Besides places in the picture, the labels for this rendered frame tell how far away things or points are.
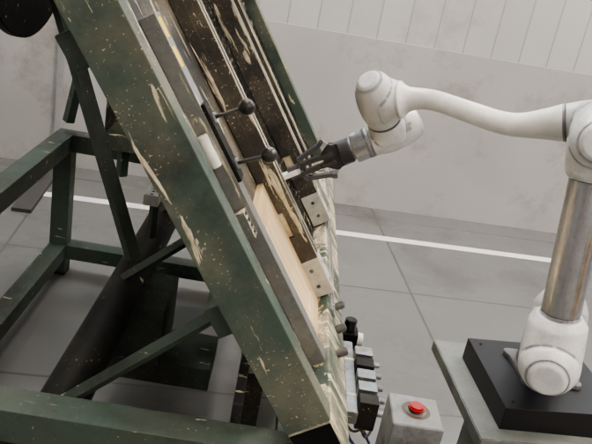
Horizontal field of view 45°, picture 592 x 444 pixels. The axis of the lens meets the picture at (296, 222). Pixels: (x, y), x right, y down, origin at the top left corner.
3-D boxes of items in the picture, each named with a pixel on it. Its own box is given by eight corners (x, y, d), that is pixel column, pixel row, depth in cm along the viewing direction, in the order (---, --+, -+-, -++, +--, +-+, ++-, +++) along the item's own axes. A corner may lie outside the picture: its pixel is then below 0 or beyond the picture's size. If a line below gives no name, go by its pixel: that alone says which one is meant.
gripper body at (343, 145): (357, 158, 214) (328, 169, 216) (346, 132, 211) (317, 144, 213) (358, 165, 207) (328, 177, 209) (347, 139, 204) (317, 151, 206)
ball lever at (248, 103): (209, 129, 165) (252, 115, 157) (201, 114, 164) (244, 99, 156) (218, 122, 168) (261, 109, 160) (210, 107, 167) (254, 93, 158)
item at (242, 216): (244, 242, 170) (255, 238, 169) (232, 217, 167) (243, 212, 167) (246, 236, 173) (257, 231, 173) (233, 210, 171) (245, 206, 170)
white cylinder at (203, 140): (193, 140, 161) (209, 171, 164) (205, 135, 161) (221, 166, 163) (196, 136, 164) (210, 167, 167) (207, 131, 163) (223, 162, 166)
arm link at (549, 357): (576, 374, 201) (573, 418, 182) (517, 359, 206) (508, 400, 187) (642, 102, 173) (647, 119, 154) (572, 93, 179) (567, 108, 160)
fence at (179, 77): (311, 366, 186) (325, 361, 186) (137, 20, 155) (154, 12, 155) (311, 356, 191) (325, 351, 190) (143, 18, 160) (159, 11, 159)
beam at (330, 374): (307, 476, 168) (351, 461, 166) (286, 437, 164) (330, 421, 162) (313, 179, 373) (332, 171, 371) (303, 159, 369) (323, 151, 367)
